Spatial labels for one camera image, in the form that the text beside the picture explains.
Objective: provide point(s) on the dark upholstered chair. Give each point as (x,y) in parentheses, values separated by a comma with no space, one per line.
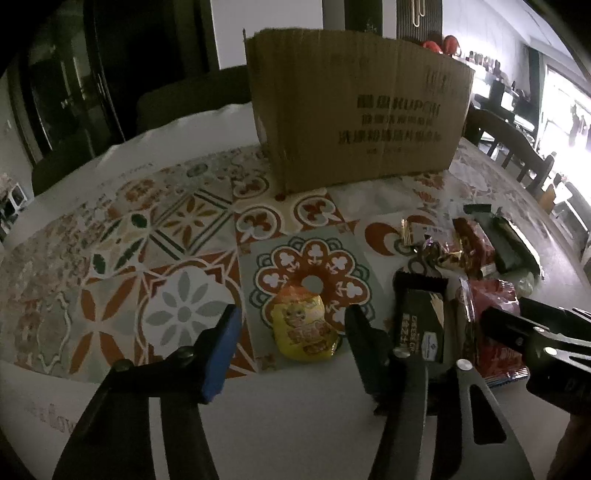
(60,170)
(194,97)

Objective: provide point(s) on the white and gold candy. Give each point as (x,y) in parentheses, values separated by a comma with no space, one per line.
(408,233)

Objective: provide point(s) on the patterned tablecloth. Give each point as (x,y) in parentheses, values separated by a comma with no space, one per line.
(184,258)

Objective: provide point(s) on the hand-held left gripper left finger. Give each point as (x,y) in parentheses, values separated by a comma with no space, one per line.
(220,357)

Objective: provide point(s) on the white wall shelf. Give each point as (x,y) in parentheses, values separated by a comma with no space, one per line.
(494,69)

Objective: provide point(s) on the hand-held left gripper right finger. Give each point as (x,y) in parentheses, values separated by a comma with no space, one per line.
(364,344)

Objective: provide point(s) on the yellow snack packet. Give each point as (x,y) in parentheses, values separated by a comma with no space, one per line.
(300,330)

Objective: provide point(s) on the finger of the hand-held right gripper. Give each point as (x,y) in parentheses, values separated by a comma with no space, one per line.
(554,310)
(508,330)

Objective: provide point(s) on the dark glass sliding door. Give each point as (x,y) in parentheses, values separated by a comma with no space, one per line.
(115,69)

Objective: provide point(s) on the purple candy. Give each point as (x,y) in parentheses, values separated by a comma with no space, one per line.
(434,253)

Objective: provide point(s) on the dark green snack packet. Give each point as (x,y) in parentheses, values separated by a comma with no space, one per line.
(503,240)

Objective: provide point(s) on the small red snack packet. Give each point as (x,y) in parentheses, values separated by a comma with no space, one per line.
(473,244)

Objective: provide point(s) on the white cubby shelf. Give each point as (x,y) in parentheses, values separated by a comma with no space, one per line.
(14,198)

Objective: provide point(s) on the black and gold snack packet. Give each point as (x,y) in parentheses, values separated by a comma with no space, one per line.
(418,314)

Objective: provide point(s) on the large red snack packet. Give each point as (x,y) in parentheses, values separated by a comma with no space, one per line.
(496,290)

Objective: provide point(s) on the red heart balloon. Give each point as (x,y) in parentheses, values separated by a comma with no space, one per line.
(451,45)
(430,47)

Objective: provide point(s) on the dark wooden slatted chair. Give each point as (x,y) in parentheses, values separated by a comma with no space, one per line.
(501,134)

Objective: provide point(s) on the gold wall ornament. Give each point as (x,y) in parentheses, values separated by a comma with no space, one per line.
(418,11)

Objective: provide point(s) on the person's right forearm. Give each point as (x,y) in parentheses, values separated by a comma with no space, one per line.
(575,450)

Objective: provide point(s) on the brown cardboard box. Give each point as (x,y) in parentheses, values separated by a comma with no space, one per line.
(346,115)

